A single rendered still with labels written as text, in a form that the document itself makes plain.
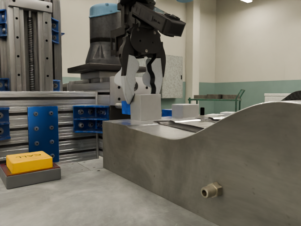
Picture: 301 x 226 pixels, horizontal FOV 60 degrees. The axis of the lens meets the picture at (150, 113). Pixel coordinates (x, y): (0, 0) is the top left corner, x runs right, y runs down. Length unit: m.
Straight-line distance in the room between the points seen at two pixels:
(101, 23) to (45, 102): 0.34
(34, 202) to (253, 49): 8.48
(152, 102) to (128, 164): 0.14
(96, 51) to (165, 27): 0.54
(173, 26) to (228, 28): 8.88
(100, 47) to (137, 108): 0.51
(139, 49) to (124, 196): 0.27
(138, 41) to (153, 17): 0.06
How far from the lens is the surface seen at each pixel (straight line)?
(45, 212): 0.36
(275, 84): 8.28
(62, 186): 0.43
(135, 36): 0.51
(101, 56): 0.96
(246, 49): 8.82
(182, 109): 0.56
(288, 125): 0.24
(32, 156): 0.48
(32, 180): 0.45
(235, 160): 0.28
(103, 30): 0.98
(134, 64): 0.50
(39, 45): 1.00
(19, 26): 1.00
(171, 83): 7.43
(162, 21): 0.46
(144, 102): 0.49
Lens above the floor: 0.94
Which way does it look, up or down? 4 degrees down
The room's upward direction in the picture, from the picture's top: straight up
